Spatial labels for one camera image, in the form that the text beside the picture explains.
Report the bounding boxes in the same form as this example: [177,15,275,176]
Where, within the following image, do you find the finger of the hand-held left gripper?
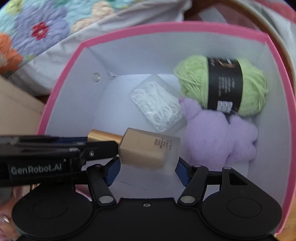
[69,141,119,171]
[0,135,90,149]

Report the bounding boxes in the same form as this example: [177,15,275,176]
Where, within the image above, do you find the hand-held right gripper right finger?
[175,157,251,207]

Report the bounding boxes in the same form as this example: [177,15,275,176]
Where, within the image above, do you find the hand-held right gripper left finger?
[86,156,122,207]

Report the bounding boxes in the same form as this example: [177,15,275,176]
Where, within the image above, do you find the beige foundation bottle gold cap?
[87,127,181,175]

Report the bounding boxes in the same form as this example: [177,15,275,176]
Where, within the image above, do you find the pink cardboard box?
[37,21,296,237]

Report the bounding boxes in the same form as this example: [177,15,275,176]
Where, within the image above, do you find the purple plush toy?
[178,97,259,171]

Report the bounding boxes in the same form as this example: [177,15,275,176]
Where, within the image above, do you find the clear bag of floss picks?
[129,74,187,133]

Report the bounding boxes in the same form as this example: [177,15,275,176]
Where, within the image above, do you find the green yarn ball black label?
[173,55,269,117]

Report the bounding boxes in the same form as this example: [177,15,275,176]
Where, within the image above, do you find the person's left hand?
[0,185,31,241]

